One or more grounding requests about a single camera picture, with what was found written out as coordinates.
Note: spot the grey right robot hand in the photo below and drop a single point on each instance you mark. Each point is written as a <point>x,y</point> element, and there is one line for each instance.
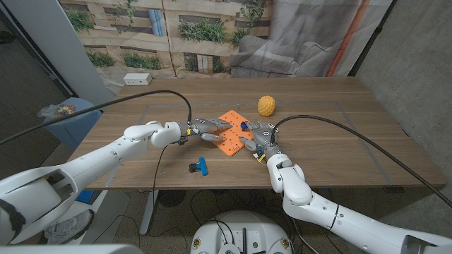
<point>263,135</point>

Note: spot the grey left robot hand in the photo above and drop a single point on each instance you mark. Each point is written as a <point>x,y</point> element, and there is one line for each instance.
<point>206,127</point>

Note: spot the blue peg toy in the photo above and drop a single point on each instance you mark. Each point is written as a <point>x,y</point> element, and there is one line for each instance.
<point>243,125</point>

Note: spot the orange peg board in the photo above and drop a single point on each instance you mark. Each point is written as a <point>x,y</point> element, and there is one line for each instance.
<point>231,139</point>

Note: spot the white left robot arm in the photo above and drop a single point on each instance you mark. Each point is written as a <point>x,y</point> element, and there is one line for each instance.
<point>88,166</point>

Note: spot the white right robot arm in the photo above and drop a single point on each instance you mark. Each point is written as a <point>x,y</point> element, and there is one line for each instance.
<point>335,211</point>

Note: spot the yellow pineapple toy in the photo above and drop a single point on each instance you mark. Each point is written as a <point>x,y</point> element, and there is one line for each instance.
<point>266,106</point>

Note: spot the blue and black clip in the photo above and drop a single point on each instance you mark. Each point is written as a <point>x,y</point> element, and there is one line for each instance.
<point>202,166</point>

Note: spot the printed backdrop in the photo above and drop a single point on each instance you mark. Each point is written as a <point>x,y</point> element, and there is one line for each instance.
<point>212,53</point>

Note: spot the white power strip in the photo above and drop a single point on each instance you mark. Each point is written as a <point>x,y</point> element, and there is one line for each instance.
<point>137,79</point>

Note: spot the white table leg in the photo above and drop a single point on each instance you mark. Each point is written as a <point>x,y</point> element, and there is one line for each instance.
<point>148,215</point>

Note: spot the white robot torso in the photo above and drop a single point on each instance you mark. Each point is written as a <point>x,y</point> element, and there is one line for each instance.
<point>212,233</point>

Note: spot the blue stool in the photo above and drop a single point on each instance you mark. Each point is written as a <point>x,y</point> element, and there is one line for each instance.
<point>77,125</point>

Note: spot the blue box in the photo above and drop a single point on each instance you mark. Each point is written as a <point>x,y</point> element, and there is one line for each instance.
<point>86,196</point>

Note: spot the clear bag of toys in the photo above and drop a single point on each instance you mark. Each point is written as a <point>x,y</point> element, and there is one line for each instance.
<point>60,110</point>

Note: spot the grey partition panel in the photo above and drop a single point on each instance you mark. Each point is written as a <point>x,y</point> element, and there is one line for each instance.
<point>63,46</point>

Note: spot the grey sneaker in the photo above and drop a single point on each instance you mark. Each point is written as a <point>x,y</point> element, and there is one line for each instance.
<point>67,227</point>

